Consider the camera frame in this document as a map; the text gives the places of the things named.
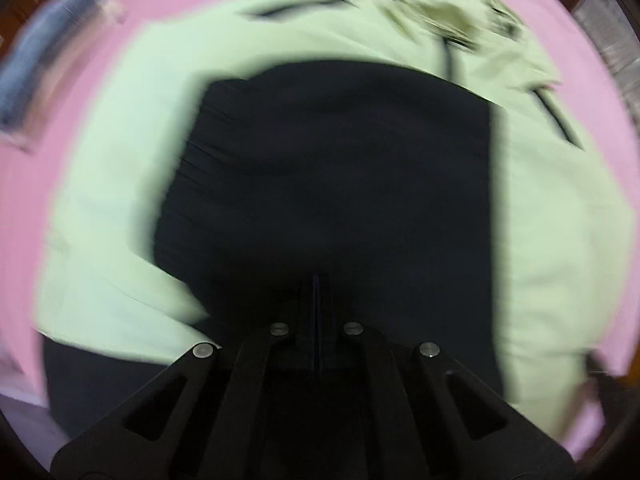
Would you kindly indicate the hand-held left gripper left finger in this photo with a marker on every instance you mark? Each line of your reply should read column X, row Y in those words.
column 250, row 385

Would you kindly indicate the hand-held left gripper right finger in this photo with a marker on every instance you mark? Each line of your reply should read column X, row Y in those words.
column 382, row 385

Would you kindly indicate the green and black hooded jacket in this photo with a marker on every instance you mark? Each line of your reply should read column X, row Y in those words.
column 350, row 160

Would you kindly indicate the white dotted bed skirt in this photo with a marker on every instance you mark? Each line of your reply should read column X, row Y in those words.
column 20, row 410

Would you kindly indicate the pink bed blanket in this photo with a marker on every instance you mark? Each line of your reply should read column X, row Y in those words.
column 30, row 185

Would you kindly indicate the folded blue jeans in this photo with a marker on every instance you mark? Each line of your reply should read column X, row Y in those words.
column 45, row 50

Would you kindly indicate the beige lace furniture cover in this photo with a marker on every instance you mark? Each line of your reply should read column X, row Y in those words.
column 615, row 45

